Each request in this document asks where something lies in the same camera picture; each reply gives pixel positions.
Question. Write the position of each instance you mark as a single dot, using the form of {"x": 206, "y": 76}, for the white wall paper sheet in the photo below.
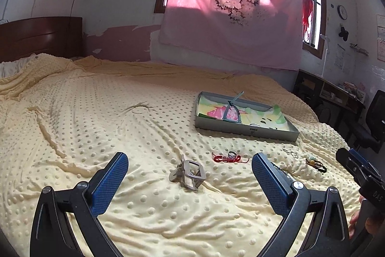
{"x": 340, "y": 58}

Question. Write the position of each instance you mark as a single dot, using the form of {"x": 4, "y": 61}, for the grey shallow box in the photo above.
{"x": 228, "y": 127}

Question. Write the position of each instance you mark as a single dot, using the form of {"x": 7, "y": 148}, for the blue headband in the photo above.
{"x": 230, "y": 109}

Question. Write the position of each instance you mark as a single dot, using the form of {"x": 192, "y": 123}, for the dark wooden headboard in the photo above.
{"x": 39, "y": 37}

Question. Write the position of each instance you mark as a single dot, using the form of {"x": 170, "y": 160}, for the person's right hand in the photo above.
{"x": 354, "y": 222}

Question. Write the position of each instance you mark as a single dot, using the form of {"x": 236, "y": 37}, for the black office chair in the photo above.
{"x": 376, "y": 112}

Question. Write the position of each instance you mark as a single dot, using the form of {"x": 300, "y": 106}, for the white desk lamp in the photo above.
{"x": 324, "y": 55}

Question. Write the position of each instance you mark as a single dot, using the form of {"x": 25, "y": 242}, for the red hanging cloth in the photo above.
{"x": 307, "y": 13}

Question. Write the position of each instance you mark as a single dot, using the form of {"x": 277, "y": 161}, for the cartoon printed cloth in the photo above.
{"x": 264, "y": 120}

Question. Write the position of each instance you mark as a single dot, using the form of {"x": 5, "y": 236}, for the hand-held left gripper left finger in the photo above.
{"x": 109, "y": 181}

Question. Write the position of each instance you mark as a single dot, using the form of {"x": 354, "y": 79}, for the round wall clock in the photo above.
{"x": 342, "y": 12}

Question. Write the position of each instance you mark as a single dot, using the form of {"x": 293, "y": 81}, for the pink floral hanging cloth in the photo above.
{"x": 210, "y": 25}

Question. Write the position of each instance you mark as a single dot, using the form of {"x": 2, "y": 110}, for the group of wall certificates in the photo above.
{"x": 381, "y": 40}

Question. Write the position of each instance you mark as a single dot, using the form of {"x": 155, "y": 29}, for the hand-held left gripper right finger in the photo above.
{"x": 269, "y": 181}

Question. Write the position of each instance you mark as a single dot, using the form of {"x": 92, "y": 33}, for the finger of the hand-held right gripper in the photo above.
{"x": 346, "y": 162}
{"x": 362, "y": 159}

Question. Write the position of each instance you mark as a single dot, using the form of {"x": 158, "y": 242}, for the black wall ornament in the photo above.
{"x": 343, "y": 32}

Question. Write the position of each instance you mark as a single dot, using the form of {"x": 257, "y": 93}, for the beige hair claw clip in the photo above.
{"x": 188, "y": 174}

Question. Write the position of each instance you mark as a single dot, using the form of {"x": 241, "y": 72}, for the dark wooden desk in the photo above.
{"x": 312, "y": 85}

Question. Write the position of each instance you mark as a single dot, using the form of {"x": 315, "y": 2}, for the white pillow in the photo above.
{"x": 12, "y": 67}

